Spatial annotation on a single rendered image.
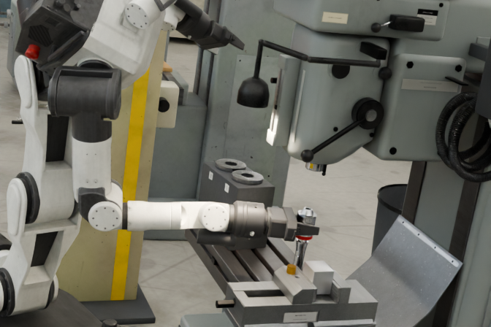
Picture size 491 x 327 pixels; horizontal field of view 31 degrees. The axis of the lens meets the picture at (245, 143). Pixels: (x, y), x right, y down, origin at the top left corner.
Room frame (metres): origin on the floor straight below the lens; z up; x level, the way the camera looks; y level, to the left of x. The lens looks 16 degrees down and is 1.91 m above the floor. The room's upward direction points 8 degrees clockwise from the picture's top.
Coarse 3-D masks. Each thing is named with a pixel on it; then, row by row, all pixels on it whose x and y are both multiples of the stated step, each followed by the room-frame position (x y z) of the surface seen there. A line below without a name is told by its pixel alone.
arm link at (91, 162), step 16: (80, 144) 1.88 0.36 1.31; (96, 144) 1.88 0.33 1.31; (80, 160) 1.89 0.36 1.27; (96, 160) 1.89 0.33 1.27; (80, 176) 1.90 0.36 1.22; (96, 176) 1.90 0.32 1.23; (80, 192) 1.89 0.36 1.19; (96, 192) 1.89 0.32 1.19; (80, 208) 1.89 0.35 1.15; (96, 208) 1.89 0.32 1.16; (112, 208) 1.89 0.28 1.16; (96, 224) 1.90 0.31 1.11; (112, 224) 1.90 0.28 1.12
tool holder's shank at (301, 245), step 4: (296, 240) 2.03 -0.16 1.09; (300, 240) 2.03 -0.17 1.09; (304, 240) 2.03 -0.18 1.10; (296, 244) 2.03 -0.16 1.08; (300, 244) 2.02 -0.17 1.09; (304, 244) 2.02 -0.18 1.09; (296, 248) 2.03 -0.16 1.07; (300, 248) 2.02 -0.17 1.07; (304, 248) 2.03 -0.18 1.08; (296, 252) 2.03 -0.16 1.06; (300, 252) 2.03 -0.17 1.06; (304, 252) 2.03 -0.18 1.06; (296, 256) 2.03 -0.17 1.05; (300, 256) 2.03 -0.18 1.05; (304, 256) 2.03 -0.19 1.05; (296, 260) 2.03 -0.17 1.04; (300, 260) 2.03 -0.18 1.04; (296, 264) 2.03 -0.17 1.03; (300, 264) 2.03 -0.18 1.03; (300, 268) 2.03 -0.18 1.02
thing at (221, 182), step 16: (224, 160) 2.46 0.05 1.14; (208, 176) 2.42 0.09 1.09; (224, 176) 2.35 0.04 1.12; (240, 176) 2.33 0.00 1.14; (256, 176) 2.35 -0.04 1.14; (208, 192) 2.40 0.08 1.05; (224, 192) 2.33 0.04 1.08; (240, 192) 2.27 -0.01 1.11; (256, 192) 2.30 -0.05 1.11; (272, 192) 2.32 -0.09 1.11; (240, 240) 2.28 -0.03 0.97; (256, 240) 2.31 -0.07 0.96
